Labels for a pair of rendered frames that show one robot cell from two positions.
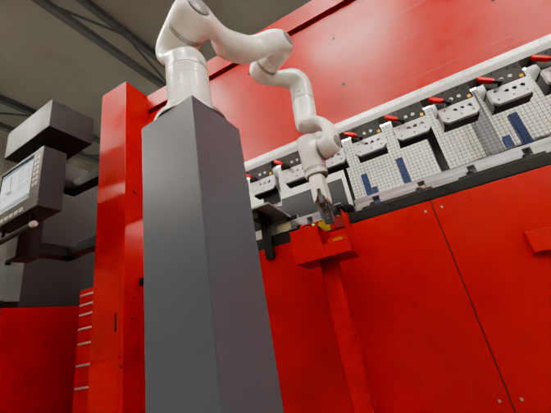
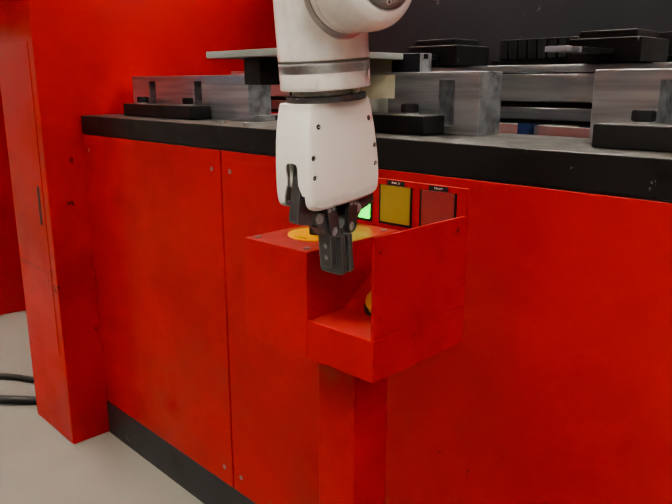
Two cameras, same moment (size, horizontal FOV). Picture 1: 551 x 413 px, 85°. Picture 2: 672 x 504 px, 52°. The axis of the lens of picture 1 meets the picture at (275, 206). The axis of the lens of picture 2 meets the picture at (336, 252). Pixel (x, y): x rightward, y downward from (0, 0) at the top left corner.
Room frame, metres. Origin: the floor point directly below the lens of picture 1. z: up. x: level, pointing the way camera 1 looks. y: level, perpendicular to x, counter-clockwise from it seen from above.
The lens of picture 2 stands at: (0.39, -0.45, 0.95)
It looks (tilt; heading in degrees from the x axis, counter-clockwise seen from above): 14 degrees down; 24
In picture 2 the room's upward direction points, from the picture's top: straight up
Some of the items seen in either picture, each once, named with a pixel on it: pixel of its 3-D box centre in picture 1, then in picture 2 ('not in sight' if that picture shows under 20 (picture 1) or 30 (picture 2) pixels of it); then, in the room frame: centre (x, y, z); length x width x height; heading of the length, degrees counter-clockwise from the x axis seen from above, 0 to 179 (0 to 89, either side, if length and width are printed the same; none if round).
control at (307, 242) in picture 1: (323, 237); (353, 264); (1.09, -0.15, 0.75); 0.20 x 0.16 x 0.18; 70
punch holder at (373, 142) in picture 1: (368, 141); not in sight; (1.34, -0.52, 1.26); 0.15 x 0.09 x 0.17; 68
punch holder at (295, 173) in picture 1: (296, 169); not in sight; (1.48, -0.15, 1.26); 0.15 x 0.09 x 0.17; 68
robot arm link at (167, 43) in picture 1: (180, 55); not in sight; (0.69, 0.20, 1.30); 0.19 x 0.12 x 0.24; 42
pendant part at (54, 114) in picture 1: (43, 183); not in sight; (1.56, 1.36, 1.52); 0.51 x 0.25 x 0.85; 65
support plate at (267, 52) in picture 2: (264, 215); (306, 55); (1.41, 0.06, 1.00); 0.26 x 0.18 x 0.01; 158
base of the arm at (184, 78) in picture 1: (189, 102); not in sight; (0.66, 0.18, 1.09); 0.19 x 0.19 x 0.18
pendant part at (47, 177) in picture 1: (29, 192); not in sight; (1.46, 1.35, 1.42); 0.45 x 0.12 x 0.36; 65
